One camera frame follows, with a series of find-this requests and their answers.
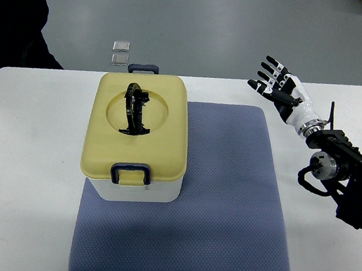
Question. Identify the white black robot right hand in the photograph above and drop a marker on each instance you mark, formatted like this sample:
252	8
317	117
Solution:
292	101

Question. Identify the yellow storage box lid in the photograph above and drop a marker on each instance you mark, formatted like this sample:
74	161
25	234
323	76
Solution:
138	130

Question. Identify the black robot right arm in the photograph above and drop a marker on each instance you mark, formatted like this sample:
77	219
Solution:
335	171

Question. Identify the white storage box base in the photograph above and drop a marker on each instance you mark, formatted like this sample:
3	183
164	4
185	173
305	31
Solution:
154	192

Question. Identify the blue padded mat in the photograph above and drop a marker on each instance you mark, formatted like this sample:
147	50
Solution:
227	217

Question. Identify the upper metal floor plate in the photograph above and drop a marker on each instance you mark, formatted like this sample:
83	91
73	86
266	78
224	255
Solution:
121	46

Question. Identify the metal floor plate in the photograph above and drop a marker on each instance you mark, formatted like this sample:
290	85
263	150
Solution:
119	59
121	46

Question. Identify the lower metal floor plate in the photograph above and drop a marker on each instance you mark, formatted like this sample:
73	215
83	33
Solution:
119	59

